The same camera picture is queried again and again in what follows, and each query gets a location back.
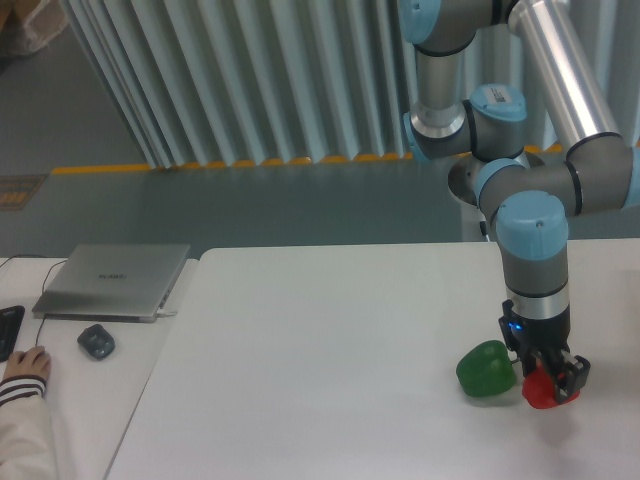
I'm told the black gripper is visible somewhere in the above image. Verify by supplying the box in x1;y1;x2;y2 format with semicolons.
498;300;591;403

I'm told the red bell pepper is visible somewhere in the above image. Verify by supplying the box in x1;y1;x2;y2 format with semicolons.
521;363;561;410

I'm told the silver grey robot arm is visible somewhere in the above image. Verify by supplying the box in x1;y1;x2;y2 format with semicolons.
399;1;639;405

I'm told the cream sleeved forearm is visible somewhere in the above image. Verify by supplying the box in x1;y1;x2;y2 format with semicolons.
1;375;58;479

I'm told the green bell pepper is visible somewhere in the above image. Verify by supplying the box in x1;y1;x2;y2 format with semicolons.
455;340;517;398

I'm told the person's hand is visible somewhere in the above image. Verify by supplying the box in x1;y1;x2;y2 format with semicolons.
2;346;51;386

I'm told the silver closed laptop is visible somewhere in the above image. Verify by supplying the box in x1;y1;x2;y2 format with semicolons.
32;244;190;323

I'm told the white corrugated partition screen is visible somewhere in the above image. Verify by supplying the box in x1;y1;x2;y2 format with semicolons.
58;0;640;171

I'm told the black computer mouse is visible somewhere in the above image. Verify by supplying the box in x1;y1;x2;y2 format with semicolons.
77;324;116;361

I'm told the black keyboard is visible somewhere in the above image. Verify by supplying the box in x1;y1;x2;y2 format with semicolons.
0;305;25;362

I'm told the white laptop cable plug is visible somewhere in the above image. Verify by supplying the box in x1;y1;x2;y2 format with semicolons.
156;309;177;318

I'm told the black mouse cable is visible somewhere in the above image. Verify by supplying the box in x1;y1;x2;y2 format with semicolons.
0;254;69;351

